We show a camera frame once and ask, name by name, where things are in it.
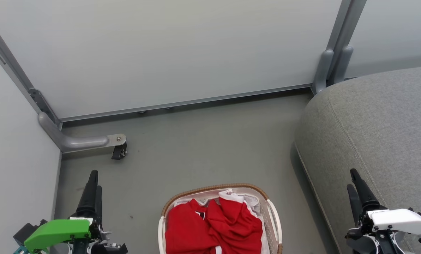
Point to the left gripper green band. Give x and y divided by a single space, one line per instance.
58 233

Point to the white cloth basket liner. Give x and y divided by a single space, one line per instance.
252 201

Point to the white laundry basket brown rim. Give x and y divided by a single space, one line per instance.
274 218

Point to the grey fabric sofa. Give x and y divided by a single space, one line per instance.
372 123

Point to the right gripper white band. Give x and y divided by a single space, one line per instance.
397 220

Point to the grey slanted partition frame post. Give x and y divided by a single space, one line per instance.
12 67

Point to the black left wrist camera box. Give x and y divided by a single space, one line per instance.
23 231

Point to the red shirt white hem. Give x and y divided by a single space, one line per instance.
235 225

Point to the black caster wheel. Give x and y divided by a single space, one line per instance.
118 151

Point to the grey metal partition foot bar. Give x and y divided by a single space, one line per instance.
76 142

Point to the grey partition post foot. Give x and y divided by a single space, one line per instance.
344 63
323 70

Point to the grey upright partition post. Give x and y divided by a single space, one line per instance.
348 21

